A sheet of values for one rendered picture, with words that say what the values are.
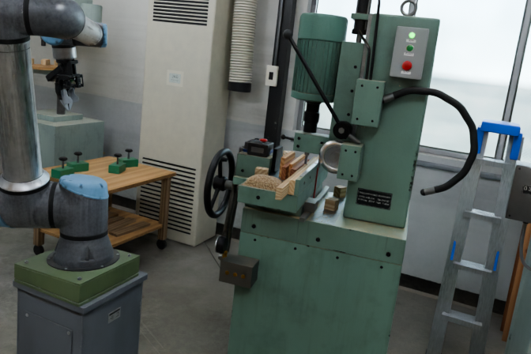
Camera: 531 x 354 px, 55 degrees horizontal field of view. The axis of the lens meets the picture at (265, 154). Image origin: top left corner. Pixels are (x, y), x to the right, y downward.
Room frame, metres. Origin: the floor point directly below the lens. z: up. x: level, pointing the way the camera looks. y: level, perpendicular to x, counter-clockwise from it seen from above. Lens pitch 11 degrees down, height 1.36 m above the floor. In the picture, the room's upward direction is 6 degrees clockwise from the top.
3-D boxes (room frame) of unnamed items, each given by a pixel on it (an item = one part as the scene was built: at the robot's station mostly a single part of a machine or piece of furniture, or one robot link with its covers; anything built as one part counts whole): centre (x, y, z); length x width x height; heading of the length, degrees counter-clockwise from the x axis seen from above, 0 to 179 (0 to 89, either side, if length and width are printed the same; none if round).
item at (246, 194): (1.96, -0.06, 0.87); 0.61 x 0.30 x 0.06; 164
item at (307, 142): (1.92, -0.18, 1.03); 0.14 x 0.07 x 0.09; 74
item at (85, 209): (1.59, 0.58, 0.80); 0.17 x 0.15 x 0.18; 101
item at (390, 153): (1.85, -0.44, 1.16); 0.22 x 0.22 x 0.72; 74
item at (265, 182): (1.72, -0.01, 0.92); 0.14 x 0.09 x 0.04; 74
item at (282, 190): (1.85, -0.14, 0.92); 0.60 x 0.02 x 0.04; 164
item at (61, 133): (3.68, 1.51, 0.79); 0.62 x 0.48 x 1.58; 67
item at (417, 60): (1.70, -0.43, 1.40); 0.10 x 0.06 x 0.16; 74
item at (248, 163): (1.98, 0.03, 0.92); 0.15 x 0.13 x 0.09; 164
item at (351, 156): (1.72, -0.29, 1.02); 0.09 x 0.07 x 0.12; 164
